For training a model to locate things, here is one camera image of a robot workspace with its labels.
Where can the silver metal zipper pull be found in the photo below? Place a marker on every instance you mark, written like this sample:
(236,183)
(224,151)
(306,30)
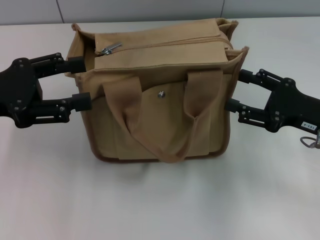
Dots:
(111,48)

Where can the khaki canvas food bag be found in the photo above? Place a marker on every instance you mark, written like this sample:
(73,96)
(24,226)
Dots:
(162,125)

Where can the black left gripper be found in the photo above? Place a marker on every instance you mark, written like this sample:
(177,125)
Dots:
(17,85)

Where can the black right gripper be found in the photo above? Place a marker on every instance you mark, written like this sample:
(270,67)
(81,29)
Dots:
(295,107)

